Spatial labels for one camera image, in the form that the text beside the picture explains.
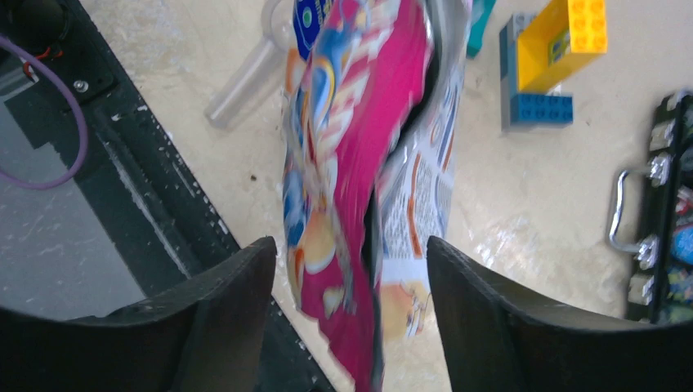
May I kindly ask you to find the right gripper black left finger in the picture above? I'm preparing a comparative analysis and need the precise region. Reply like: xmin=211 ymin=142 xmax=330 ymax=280
xmin=1 ymin=237 xmax=276 ymax=391

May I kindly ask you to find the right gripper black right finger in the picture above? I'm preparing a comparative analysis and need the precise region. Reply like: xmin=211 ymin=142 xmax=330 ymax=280
xmin=427 ymin=237 xmax=692 ymax=391

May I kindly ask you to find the colourful pet food bag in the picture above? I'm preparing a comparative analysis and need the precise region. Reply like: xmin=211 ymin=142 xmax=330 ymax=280
xmin=283 ymin=1 xmax=472 ymax=391

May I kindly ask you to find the clear plastic scoop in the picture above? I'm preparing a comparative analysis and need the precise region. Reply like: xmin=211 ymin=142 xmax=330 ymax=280
xmin=204 ymin=0 xmax=295 ymax=129

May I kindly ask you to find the black poker chip case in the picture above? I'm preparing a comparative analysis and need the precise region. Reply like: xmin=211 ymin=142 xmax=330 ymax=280
xmin=607 ymin=88 xmax=692 ymax=329

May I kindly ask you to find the grey blue toy brick base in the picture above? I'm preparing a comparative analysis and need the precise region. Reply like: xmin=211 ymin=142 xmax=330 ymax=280
xmin=499 ymin=12 xmax=574 ymax=132

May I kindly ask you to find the yellow toy brick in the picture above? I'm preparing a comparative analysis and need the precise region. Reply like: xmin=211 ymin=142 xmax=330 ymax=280
xmin=516 ymin=0 xmax=609 ymax=93

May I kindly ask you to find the teal toy brick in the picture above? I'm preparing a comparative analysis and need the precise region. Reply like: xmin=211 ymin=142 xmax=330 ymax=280
xmin=467 ymin=0 xmax=496 ymax=59

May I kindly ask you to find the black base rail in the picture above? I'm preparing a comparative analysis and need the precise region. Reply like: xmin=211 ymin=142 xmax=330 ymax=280
xmin=1 ymin=1 xmax=332 ymax=391

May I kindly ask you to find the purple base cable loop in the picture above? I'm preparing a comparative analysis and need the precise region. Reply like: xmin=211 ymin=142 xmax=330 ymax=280
xmin=0 ymin=34 xmax=90 ymax=191

